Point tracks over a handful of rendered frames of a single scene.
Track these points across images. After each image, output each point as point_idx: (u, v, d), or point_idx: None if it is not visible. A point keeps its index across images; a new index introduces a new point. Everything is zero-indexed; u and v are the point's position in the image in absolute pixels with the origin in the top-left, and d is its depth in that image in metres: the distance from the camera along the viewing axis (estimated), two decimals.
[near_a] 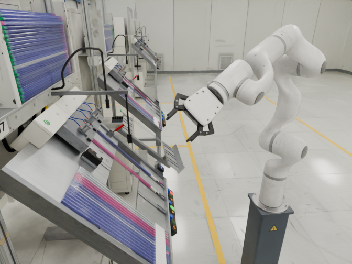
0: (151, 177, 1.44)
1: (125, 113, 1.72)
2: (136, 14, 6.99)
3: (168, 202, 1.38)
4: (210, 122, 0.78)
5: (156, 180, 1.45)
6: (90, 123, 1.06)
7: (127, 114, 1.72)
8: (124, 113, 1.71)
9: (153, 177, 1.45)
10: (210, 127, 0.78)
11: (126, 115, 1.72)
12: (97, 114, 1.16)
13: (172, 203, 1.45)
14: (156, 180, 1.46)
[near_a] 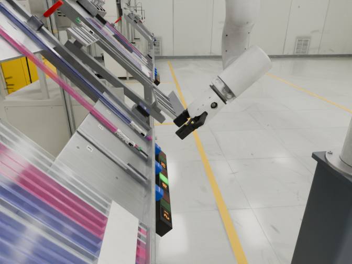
0: (131, 126, 0.74)
1: (86, 26, 1.00)
2: None
3: (155, 166, 0.67)
4: None
5: (141, 132, 0.75)
6: None
7: (88, 28, 1.01)
8: (84, 24, 1.00)
9: (134, 127, 0.74)
10: None
11: (87, 29, 1.01)
12: None
13: (163, 171, 0.74)
14: (142, 133, 0.75)
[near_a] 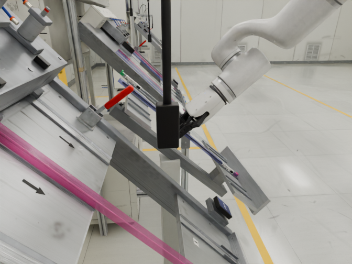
0: (223, 166, 0.84)
1: (132, 80, 0.78)
2: None
3: None
4: (201, 115, 0.70)
5: (230, 170, 0.85)
6: None
7: (135, 83, 0.79)
8: (129, 79, 0.78)
9: (225, 166, 0.84)
10: (198, 118, 0.70)
11: (134, 84, 0.79)
12: (2, 4, 0.22)
13: None
14: (231, 171, 0.85)
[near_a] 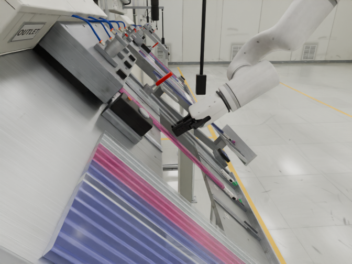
0: (223, 135, 1.15)
1: (228, 174, 0.85)
2: None
3: None
4: (202, 118, 0.71)
5: (229, 138, 1.16)
6: (125, 34, 0.44)
7: (226, 173, 0.85)
8: (229, 176, 0.86)
9: (226, 135, 1.15)
10: (198, 121, 0.71)
11: (225, 174, 0.85)
12: (133, 32, 0.54)
13: None
14: (230, 139, 1.16)
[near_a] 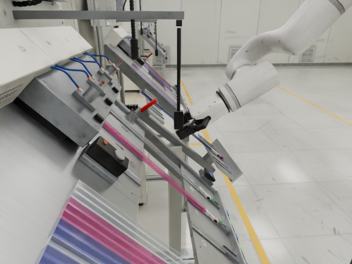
0: (212, 151, 1.18)
1: (206, 192, 0.87)
2: (142, 1, 6.39)
3: None
4: (206, 118, 0.69)
5: (218, 154, 1.19)
6: (102, 82, 0.47)
7: (203, 190, 0.87)
8: (207, 194, 0.88)
9: (213, 152, 1.18)
10: (203, 121, 0.69)
11: (202, 191, 0.87)
12: (113, 72, 0.57)
13: None
14: (218, 155, 1.19)
